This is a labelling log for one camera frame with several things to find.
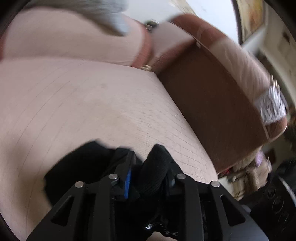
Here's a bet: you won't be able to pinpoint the brown sofa armrest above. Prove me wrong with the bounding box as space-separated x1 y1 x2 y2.
149 14 287 173

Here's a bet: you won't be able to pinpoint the grey quilted blanket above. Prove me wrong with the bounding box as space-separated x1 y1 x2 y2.
27 0 129 36

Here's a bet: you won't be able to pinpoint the black pants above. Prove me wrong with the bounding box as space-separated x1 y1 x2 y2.
43 139 186 241

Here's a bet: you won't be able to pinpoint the silver patterned armrest cover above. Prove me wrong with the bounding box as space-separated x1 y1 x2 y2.
254 85 287 125

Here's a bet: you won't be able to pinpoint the pink sofa back cushion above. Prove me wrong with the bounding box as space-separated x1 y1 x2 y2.
1 8 152 68

